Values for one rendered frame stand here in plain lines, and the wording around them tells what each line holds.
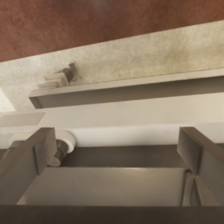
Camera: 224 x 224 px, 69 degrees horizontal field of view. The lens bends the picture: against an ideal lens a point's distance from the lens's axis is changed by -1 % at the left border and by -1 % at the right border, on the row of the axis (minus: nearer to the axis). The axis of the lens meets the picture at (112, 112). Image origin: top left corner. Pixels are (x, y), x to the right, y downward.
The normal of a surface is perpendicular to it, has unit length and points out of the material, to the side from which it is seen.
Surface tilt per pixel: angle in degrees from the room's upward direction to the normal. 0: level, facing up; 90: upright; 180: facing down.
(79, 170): 0
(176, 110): 90
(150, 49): 0
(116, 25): 0
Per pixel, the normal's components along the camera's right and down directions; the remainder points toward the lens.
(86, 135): -0.13, 0.63
